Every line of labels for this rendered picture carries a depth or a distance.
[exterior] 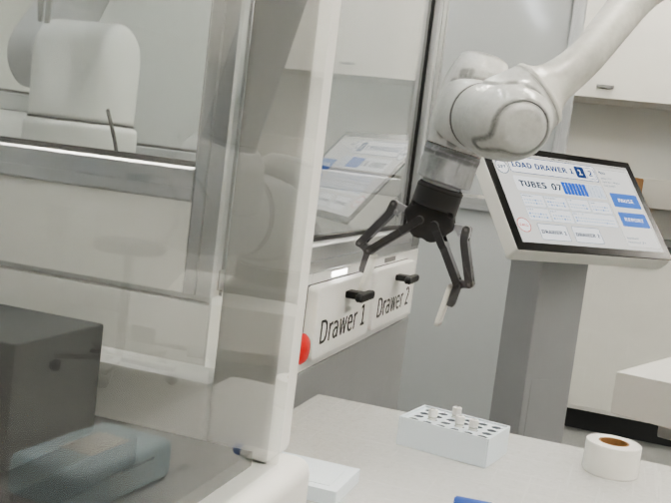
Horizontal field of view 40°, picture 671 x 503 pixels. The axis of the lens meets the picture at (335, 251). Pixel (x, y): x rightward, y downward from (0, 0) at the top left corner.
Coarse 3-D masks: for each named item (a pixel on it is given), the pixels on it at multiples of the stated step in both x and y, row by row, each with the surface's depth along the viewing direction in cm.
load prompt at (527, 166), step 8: (520, 160) 233; (528, 160) 234; (536, 160) 236; (544, 160) 237; (512, 168) 229; (520, 168) 231; (528, 168) 232; (536, 168) 234; (544, 168) 235; (552, 168) 237; (560, 168) 239; (568, 168) 240; (576, 168) 242; (584, 168) 244; (592, 168) 245; (552, 176) 235; (560, 176) 237; (568, 176) 238; (576, 176) 240; (584, 176) 242; (592, 176) 243
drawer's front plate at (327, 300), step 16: (320, 288) 137; (336, 288) 145; (352, 288) 153; (368, 288) 163; (320, 304) 138; (336, 304) 146; (352, 304) 155; (368, 304) 164; (320, 320) 139; (352, 320) 156; (320, 336) 141; (336, 336) 149; (352, 336) 158; (320, 352) 142
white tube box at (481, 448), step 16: (400, 416) 122; (416, 416) 124; (448, 416) 125; (400, 432) 122; (416, 432) 120; (432, 432) 119; (448, 432) 118; (464, 432) 117; (480, 432) 119; (496, 432) 120; (416, 448) 121; (432, 448) 119; (448, 448) 118; (464, 448) 117; (480, 448) 116; (496, 448) 119; (480, 464) 116
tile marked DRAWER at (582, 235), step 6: (576, 228) 228; (582, 228) 229; (588, 228) 231; (594, 228) 232; (576, 234) 227; (582, 234) 228; (588, 234) 229; (594, 234) 230; (600, 234) 232; (576, 240) 226; (582, 240) 227; (588, 240) 228; (594, 240) 229; (600, 240) 230
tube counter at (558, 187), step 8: (552, 184) 233; (560, 184) 235; (568, 184) 237; (576, 184) 238; (584, 184) 240; (560, 192) 233; (568, 192) 235; (576, 192) 236; (584, 192) 238; (592, 192) 240; (600, 192) 241
